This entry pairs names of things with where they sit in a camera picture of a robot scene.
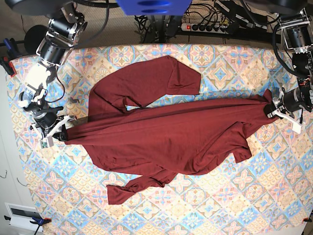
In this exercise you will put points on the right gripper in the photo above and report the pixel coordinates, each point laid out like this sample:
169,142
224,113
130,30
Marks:
52,127

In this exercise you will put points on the black round stool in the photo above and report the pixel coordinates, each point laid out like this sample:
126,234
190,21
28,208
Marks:
34,37

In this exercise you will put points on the blue orange clamp upper left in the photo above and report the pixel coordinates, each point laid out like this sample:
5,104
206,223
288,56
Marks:
5,61

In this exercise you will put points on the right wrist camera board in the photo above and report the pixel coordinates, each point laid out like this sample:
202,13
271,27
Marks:
46,142

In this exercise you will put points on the blue orange clamp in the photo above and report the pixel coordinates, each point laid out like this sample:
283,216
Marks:
5,61
36,221

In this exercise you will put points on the white power strip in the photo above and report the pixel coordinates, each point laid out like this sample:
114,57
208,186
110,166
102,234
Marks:
215,28

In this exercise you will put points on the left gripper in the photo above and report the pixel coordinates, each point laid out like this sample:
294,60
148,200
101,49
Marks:
285,105

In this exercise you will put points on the blue orange clamp lower left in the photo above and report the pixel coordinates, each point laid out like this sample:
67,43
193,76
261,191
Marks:
36,221

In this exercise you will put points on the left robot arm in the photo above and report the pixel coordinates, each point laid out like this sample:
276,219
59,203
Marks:
295,25

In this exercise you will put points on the orange clamp lower right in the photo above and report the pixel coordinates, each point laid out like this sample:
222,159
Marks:
308,220

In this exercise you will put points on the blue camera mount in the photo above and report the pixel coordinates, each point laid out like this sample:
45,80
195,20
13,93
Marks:
154,7

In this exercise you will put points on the white floor outlet box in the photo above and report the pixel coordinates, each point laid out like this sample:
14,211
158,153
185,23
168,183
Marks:
21,211

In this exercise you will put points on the maroon t-shirt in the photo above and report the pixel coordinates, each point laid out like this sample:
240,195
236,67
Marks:
124,134

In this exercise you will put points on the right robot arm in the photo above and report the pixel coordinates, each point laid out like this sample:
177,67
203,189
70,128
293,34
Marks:
63,32

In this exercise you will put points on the patterned tile tablecloth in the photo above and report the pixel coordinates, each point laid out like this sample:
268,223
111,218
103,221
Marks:
270,192

